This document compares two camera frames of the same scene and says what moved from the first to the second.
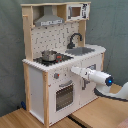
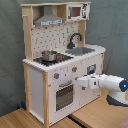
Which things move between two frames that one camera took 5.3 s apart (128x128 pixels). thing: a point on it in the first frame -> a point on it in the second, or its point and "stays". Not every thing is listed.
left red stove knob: (56, 75) stays
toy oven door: (64, 96) stays
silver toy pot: (49, 55) stays
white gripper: (83, 72) -> (91, 81)
